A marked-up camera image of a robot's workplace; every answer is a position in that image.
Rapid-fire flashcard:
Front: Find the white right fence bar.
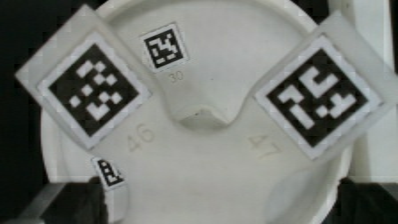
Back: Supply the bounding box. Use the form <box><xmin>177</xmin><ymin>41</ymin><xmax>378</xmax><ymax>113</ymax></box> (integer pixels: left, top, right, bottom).
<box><xmin>327</xmin><ymin>0</ymin><xmax>398</xmax><ymax>184</ymax></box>

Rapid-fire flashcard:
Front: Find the white cylindrical table leg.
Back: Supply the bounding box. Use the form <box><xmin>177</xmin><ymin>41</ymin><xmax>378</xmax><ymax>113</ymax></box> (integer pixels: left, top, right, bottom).
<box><xmin>179</xmin><ymin>108</ymin><xmax>227</xmax><ymax>131</ymax></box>

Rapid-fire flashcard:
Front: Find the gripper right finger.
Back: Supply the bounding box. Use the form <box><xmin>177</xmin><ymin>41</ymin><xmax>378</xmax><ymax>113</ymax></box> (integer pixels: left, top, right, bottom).
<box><xmin>327</xmin><ymin>178</ymin><xmax>398</xmax><ymax>224</ymax></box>

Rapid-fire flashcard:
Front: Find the white round table top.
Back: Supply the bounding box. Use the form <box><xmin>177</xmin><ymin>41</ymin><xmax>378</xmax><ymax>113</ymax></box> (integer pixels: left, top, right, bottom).
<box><xmin>40</xmin><ymin>0</ymin><xmax>351</xmax><ymax>224</ymax></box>

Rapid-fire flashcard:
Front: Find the white cross-shaped table base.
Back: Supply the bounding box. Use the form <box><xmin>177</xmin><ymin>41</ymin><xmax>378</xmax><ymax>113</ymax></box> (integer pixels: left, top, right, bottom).
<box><xmin>16</xmin><ymin>0</ymin><xmax>398</xmax><ymax>224</ymax></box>

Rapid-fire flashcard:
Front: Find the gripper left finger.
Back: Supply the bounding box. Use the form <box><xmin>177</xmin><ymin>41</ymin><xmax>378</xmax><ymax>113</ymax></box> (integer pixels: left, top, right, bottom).
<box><xmin>7</xmin><ymin>177</ymin><xmax>108</xmax><ymax>224</ymax></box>

